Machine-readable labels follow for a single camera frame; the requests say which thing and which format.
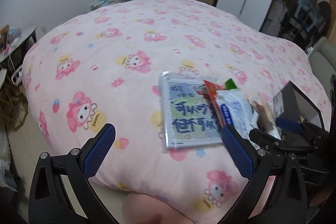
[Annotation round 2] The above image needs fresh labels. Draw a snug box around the white blue wipes packet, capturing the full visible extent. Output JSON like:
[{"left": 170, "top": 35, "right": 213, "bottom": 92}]
[{"left": 215, "top": 89, "right": 260, "bottom": 149}]

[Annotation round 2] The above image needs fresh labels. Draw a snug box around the pink cartoon print blanket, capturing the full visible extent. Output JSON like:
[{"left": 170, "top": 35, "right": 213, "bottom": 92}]
[{"left": 22, "top": 0, "right": 332, "bottom": 224}]

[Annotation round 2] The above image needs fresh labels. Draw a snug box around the grey padded headboard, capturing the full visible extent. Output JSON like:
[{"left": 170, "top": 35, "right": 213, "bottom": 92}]
[{"left": 309, "top": 36, "right": 336, "bottom": 98}]

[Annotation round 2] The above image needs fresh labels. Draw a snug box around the blue lettered framed card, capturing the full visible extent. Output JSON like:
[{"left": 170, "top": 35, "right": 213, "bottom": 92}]
[{"left": 159, "top": 72, "right": 222, "bottom": 149}]

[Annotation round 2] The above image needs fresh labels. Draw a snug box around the person's hand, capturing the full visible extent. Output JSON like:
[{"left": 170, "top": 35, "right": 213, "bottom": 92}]
[{"left": 122, "top": 193, "right": 193, "bottom": 224}]

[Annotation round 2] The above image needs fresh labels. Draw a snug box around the pink printed card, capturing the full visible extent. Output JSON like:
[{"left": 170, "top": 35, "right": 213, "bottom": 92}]
[{"left": 253, "top": 93, "right": 281, "bottom": 140}]

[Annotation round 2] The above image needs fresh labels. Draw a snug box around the black cardboard box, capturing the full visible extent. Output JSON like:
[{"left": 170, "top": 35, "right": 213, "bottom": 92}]
[{"left": 272, "top": 80, "right": 327, "bottom": 147}]

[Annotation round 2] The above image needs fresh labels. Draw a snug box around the red and white packet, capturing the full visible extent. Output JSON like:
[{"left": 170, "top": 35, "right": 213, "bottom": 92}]
[{"left": 203, "top": 79, "right": 237, "bottom": 127}]

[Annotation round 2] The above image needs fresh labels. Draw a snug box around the grey side table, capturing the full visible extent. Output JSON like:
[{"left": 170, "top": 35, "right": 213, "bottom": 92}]
[{"left": 1, "top": 26, "right": 37, "bottom": 64}]

